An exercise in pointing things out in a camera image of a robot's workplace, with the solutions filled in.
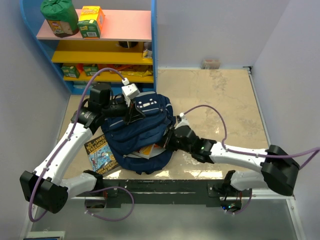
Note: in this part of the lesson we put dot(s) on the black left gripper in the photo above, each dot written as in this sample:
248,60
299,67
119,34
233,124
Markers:
132,113

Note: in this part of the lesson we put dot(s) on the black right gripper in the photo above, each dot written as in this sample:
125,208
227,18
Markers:
169,143

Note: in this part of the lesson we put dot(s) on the navy blue backpack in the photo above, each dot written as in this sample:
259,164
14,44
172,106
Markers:
124,139

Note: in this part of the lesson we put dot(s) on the Roald Dahl Charlie book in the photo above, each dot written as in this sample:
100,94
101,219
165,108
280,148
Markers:
148,152

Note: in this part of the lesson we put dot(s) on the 169-storey treehouse book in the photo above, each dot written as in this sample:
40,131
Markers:
101,156

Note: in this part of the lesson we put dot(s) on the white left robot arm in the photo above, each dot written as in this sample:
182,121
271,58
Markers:
44,186

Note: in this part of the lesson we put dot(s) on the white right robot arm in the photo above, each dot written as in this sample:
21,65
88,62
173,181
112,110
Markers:
269,168

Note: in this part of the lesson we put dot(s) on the orange yellow snack packets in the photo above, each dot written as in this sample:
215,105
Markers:
125,69

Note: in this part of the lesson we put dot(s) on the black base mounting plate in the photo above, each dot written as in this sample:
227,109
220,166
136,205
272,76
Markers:
161,192

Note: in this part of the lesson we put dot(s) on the blue shelf unit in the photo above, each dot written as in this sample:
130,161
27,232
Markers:
121,42

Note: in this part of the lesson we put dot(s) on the green box right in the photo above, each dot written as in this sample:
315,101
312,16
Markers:
90,69

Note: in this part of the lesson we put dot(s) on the green box left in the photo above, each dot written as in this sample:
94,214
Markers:
70,71

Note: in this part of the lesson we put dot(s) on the yellow green carton box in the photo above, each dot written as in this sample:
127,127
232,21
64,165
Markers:
90,22

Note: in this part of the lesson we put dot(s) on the green chips canister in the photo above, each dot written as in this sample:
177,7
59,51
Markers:
61,16

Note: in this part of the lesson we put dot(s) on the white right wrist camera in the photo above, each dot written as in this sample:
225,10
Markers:
181,120

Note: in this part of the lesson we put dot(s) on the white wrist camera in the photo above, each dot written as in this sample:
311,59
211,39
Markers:
129,91
181,120

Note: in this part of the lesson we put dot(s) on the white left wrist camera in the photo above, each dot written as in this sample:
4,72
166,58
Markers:
129,91

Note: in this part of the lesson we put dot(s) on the small brown box at wall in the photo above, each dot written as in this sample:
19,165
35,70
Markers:
210,64

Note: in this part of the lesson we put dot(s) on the aluminium rail frame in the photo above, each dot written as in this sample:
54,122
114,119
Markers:
142,133

